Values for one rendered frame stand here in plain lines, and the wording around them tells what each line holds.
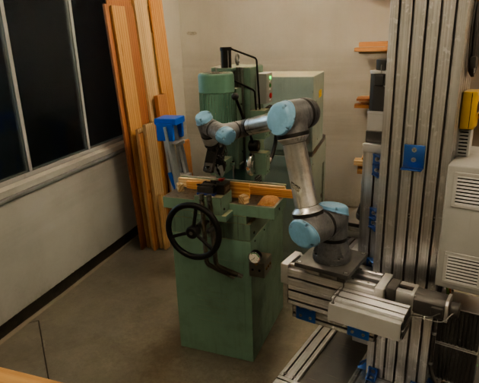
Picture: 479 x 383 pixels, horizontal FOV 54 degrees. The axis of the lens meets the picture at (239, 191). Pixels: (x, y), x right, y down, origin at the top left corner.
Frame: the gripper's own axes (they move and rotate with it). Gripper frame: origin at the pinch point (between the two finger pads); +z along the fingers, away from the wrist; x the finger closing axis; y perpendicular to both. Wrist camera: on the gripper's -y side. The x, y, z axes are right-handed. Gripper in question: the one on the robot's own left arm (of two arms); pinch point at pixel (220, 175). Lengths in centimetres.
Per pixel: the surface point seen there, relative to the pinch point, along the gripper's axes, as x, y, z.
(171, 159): 69, 56, 50
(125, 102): 125, 103, 39
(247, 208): -12.9, -6.9, 14.1
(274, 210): -26.2, -6.8, 13.9
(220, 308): 4, -37, 65
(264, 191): -16.7, 8.6, 18.2
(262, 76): -7, 60, -14
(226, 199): -3.5, -7.5, 8.2
